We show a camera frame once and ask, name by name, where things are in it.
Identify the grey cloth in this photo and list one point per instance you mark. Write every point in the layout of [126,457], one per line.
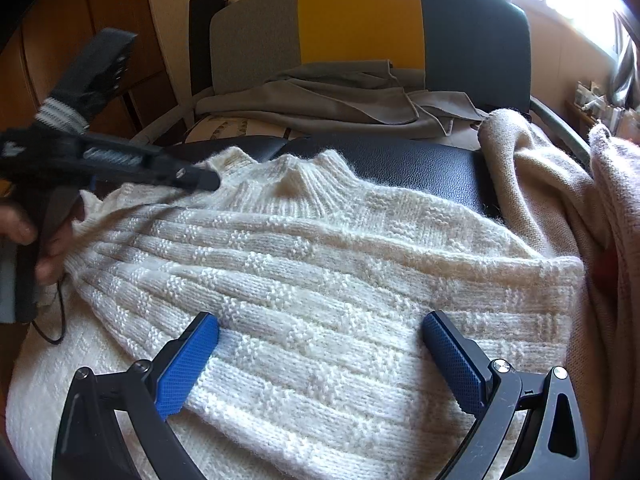
[325,95]

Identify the white knitted sweater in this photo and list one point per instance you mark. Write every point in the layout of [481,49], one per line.
[325,280]

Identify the grey yellow blue chair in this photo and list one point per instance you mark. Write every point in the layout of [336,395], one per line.
[360,20]

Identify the wooden wardrobe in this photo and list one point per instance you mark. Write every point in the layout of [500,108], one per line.
[60,20]

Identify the patterned white cushion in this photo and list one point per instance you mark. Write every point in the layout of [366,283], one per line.
[225,127]

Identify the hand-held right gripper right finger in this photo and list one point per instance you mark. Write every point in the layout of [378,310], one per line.
[455,365]

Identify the beige knitted sweater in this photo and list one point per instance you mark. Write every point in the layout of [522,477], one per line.
[540,185]

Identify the black padded bench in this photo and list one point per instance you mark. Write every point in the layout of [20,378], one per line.
[425,165]

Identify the wooden desk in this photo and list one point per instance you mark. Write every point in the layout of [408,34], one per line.
[582,121]

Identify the pink knitted sweater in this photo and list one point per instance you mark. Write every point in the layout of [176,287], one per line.
[625,185]

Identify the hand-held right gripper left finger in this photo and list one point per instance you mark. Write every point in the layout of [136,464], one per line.
[185,365]

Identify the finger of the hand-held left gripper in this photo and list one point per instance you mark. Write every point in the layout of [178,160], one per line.
[165,172]

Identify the person's left hand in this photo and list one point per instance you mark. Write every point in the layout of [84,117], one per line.
[20,230]

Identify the pale curtain with grey tie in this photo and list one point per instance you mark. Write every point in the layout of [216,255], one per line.
[627,70]

